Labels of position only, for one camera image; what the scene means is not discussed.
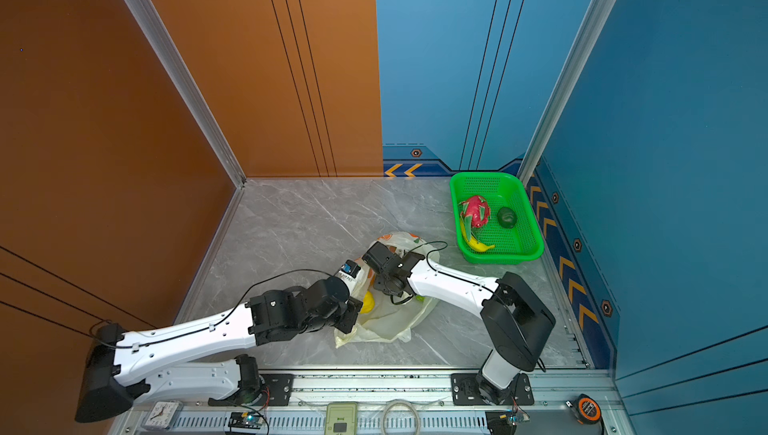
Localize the yellow lemon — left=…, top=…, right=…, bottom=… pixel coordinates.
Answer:
left=360, top=291, right=375, bottom=314

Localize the translucent yellowish plastic bag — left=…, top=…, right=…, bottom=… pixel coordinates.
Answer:
left=334, top=258, right=438, bottom=348

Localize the yellow banana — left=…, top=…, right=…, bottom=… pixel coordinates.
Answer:
left=467, top=235, right=495, bottom=253

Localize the pink dragon fruit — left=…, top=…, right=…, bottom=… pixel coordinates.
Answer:
left=459, top=195, right=490, bottom=244

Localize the dark green avocado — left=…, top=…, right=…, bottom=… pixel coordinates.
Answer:
left=496, top=207, right=518, bottom=229

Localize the green plastic basket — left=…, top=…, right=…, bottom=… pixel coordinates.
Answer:
left=450, top=172, right=544, bottom=265

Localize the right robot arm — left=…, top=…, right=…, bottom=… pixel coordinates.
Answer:
left=362, top=242, right=556, bottom=405

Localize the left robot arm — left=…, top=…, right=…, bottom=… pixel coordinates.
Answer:
left=75, top=276, right=363, bottom=423

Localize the pale green handheld device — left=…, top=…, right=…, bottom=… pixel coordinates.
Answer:
left=324, top=402, right=358, bottom=435

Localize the green circuit board left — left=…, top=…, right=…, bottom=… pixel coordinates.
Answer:
left=226, top=411, right=270, bottom=434

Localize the small circuit board right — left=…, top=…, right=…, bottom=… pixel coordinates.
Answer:
left=485, top=409, right=530, bottom=435

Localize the small analog clock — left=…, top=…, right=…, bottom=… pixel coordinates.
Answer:
left=141, top=401, right=183, bottom=431

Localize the orange black tape measure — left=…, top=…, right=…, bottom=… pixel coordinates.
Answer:
left=566, top=394, right=602, bottom=425

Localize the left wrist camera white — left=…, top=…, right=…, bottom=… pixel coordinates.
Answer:
left=336, top=260, right=362, bottom=293

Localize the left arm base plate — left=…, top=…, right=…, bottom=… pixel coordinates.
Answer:
left=207, top=374, right=294, bottom=408

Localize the aluminium front rail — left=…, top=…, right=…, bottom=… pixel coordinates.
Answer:
left=110, top=361, right=634, bottom=434

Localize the white coiled cable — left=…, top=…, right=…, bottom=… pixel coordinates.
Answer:
left=380, top=398, right=422, bottom=435

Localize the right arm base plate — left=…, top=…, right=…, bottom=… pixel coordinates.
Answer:
left=451, top=372, right=535, bottom=406

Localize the right aluminium corner post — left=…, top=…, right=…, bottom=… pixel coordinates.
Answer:
left=517, top=0, right=617, bottom=186

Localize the aluminium corner post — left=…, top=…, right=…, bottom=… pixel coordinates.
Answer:
left=517, top=0, right=617, bottom=186
left=123, top=0, right=247, bottom=189

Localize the left aluminium corner post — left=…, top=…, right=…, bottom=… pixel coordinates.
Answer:
left=123, top=0, right=247, bottom=189

